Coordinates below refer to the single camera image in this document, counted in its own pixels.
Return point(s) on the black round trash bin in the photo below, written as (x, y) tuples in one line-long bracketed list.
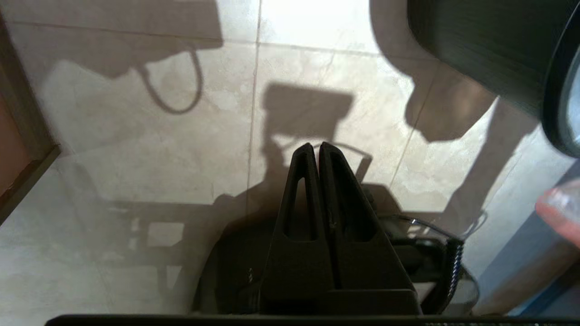
[(489, 40)]

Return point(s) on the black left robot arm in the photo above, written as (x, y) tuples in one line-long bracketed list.
[(235, 271)]

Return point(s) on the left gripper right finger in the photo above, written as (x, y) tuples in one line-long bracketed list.
[(371, 276)]

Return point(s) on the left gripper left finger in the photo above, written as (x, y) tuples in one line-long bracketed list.
[(297, 271)]

